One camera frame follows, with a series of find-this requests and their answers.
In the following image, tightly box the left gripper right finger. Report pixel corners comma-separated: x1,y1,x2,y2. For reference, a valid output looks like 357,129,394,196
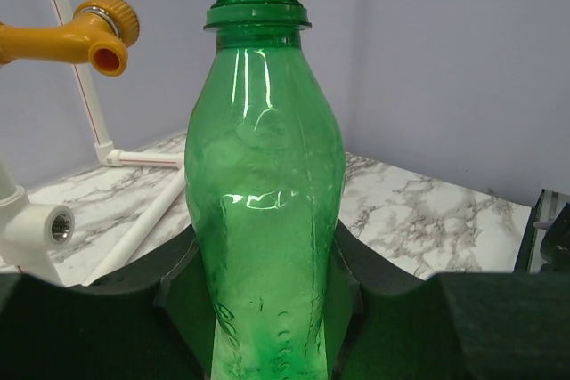
329,224,569,379

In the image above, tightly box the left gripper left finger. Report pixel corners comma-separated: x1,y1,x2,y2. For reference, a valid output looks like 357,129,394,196
1,227,214,379

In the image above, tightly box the green plastic bottle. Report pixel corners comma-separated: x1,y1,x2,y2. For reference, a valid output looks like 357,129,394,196
185,0,346,379

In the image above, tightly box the brass yellow faucet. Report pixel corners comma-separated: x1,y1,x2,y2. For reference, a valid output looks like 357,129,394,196
1,0,140,77

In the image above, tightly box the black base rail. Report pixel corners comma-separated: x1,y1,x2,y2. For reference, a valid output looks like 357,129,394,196
513,190,569,273

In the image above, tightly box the white PVC pipe frame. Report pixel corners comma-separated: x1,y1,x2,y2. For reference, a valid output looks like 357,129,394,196
0,0,186,287

